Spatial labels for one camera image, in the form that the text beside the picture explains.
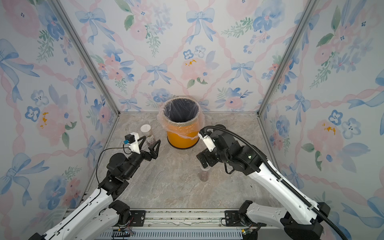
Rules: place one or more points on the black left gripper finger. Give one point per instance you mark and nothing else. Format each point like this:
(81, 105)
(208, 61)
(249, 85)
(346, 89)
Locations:
(142, 140)
(154, 149)

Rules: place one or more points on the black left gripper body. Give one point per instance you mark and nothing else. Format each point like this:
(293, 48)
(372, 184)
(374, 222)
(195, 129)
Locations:
(143, 155)

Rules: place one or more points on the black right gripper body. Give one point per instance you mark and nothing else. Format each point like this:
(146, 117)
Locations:
(205, 156)

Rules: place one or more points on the white-lidded flower tea jar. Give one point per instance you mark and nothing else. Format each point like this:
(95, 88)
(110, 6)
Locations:
(148, 132)

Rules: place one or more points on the clear jar with dried roses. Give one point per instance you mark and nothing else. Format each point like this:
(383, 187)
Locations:
(204, 173)

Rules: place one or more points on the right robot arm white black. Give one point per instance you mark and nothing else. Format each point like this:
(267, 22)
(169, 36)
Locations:
(298, 217)

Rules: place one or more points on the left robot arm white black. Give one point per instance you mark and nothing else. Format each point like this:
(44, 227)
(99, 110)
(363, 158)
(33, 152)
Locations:
(102, 209)

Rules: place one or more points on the orange trash bin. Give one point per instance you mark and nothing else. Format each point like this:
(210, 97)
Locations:
(180, 143)

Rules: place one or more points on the clear plastic bin liner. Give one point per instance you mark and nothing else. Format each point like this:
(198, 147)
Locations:
(182, 116)

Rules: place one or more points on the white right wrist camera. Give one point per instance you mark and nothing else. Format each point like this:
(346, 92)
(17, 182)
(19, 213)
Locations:
(207, 141)

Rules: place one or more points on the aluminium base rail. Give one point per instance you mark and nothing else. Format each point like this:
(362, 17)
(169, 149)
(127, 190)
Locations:
(176, 224)

